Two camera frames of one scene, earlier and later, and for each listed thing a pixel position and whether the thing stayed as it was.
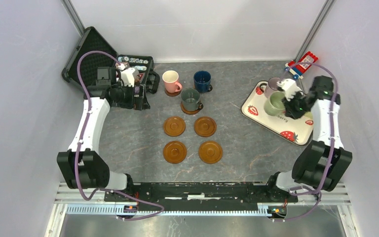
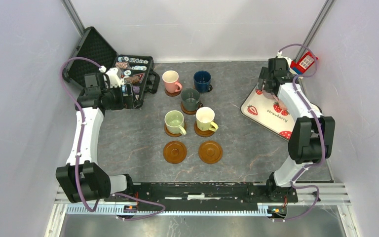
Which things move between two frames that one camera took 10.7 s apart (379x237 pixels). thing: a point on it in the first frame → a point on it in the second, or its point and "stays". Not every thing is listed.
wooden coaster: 210,152 stays
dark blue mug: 202,81 stays
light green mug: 275,105 → 174,122
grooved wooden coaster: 188,112 stays
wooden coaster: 174,152 stays
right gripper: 289,111 → 264,75
